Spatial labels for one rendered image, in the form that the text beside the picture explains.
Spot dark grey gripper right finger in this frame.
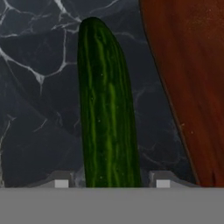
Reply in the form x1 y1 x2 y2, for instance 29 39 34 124
148 170 200 189

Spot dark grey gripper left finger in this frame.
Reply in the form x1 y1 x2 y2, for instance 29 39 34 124
26 170 75 189

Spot reddish brown wooden tray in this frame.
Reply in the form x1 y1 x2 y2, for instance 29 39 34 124
137 0 224 189

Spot green cucumber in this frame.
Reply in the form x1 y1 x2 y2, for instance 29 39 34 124
76 16 143 189

